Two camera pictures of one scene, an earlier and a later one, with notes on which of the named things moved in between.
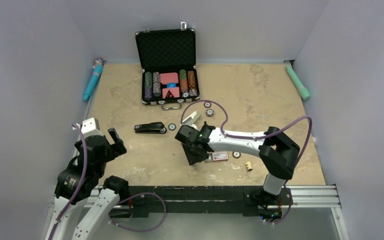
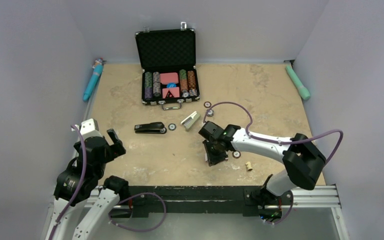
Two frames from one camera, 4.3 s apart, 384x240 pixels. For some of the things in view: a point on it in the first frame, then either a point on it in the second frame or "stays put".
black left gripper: x=116 y=148 stays put
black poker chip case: x=169 y=75 stays put
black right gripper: x=192 y=158 to x=214 y=159
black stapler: x=153 y=127 stays put
